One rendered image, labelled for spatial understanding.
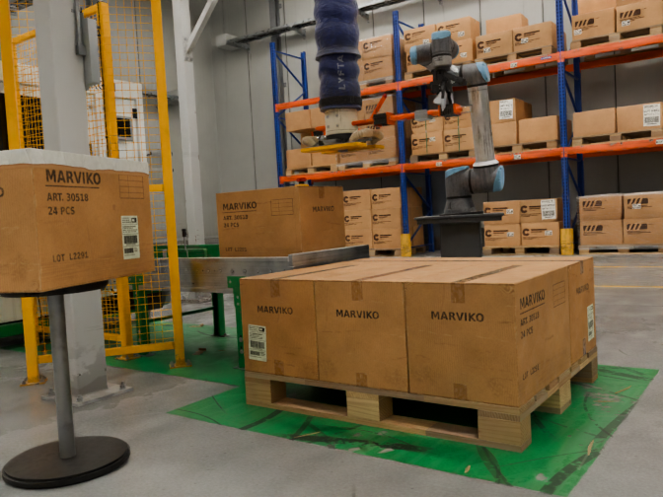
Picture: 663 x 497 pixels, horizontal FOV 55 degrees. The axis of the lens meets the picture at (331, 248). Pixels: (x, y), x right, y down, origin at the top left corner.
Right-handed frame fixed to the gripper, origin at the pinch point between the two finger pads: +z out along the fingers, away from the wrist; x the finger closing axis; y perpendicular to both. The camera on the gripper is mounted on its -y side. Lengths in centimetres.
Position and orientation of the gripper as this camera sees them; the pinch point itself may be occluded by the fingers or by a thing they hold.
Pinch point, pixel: (448, 109)
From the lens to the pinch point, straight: 310.4
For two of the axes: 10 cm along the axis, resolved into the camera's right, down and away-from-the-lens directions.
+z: 0.5, 10.0, 0.5
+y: -8.3, 0.2, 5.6
